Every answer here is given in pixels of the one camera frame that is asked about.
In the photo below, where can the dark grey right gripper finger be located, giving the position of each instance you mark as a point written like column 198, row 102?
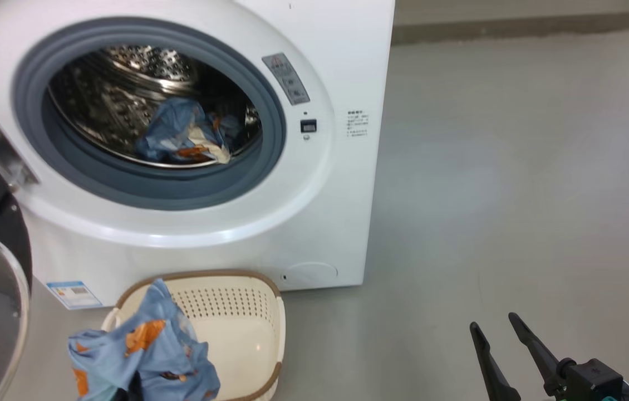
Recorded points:
column 490, row 362
column 537, row 348

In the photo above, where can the cream white cloth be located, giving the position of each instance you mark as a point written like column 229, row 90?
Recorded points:
column 203, row 137

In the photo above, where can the white washing machine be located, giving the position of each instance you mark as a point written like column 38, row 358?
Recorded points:
column 325, row 211

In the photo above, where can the cream perforated laundry basket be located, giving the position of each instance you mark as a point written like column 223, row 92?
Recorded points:
column 236, row 340

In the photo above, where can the black door latch socket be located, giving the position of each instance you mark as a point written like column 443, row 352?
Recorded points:
column 308, row 126

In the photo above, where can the grey rubber door gasket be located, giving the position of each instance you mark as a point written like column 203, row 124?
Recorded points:
column 142, row 186

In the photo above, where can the steel washing machine drum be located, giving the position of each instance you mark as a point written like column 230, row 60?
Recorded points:
column 103, row 94

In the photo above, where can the round white filter cover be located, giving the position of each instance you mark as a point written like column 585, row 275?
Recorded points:
column 310, row 274

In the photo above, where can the small printed text sticker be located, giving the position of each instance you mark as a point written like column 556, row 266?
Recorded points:
column 357, row 123

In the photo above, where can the grey warning label sticker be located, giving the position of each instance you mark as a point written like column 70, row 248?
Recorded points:
column 286, row 79

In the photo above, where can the blue energy label sticker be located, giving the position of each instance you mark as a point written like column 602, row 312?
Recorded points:
column 74, row 294

